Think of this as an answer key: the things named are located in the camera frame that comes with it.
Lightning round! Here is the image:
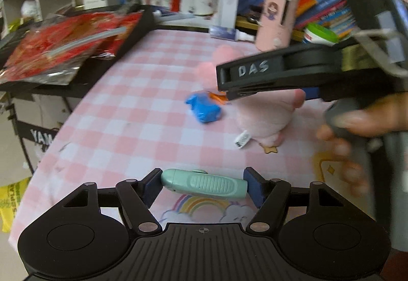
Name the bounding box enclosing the pink plush duck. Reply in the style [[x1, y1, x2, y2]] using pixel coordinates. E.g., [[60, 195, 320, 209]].
[[194, 45, 247, 92]]

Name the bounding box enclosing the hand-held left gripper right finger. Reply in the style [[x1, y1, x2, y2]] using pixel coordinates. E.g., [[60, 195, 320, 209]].
[[244, 167, 361, 234]]

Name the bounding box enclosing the pink plush pig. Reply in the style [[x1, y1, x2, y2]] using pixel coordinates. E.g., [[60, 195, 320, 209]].
[[234, 90, 308, 151]]

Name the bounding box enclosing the pink checked tablecloth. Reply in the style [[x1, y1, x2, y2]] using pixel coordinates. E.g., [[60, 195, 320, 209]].
[[8, 27, 408, 250]]

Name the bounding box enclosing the person's right hand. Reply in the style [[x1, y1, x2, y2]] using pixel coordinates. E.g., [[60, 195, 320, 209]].
[[316, 92, 408, 197]]

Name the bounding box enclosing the blue plastic toy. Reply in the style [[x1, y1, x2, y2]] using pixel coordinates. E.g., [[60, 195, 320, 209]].
[[186, 92, 228, 125]]

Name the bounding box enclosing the bag of red envelopes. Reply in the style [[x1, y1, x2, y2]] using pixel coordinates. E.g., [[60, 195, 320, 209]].
[[0, 11, 144, 85]]

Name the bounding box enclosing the black electronic keyboard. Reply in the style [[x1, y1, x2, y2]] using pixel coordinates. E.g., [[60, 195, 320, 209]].
[[0, 5, 157, 179]]

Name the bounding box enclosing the white jar green lid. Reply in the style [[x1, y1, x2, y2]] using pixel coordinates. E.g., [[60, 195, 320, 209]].
[[303, 22, 340, 45]]

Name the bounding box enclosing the row of colourful books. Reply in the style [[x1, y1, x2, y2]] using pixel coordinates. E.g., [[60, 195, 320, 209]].
[[237, 0, 359, 39]]

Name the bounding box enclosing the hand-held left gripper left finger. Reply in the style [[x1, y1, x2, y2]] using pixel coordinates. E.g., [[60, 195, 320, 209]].
[[48, 168, 164, 234]]

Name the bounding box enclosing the glue tube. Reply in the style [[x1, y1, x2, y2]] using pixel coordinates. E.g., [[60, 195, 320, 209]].
[[209, 26, 256, 43]]

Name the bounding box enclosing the mint green utility knife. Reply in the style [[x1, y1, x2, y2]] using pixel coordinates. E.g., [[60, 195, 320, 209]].
[[160, 169, 248, 201]]

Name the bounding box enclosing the yellow plastic bag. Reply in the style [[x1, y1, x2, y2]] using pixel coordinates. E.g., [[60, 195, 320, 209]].
[[0, 176, 31, 234]]

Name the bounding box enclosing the pink rectangular box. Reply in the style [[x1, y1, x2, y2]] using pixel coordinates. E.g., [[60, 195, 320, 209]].
[[257, 0, 299, 52]]

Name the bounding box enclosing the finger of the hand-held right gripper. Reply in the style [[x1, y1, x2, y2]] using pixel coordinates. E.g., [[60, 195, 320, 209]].
[[216, 56, 307, 102]]

